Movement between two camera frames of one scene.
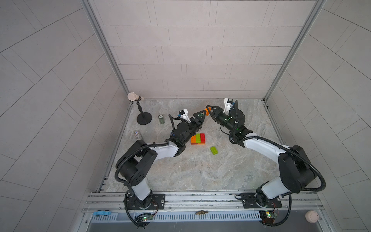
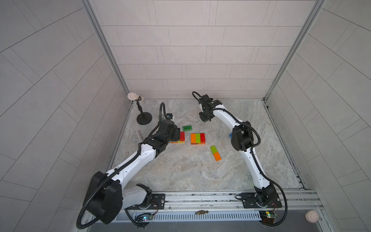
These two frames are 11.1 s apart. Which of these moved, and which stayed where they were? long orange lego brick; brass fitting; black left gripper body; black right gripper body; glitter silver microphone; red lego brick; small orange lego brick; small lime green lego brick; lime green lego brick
Moved: black left gripper body; small orange lego brick; black right gripper body
Stayed: small lime green lego brick; glitter silver microphone; long orange lego brick; brass fitting; lime green lego brick; red lego brick
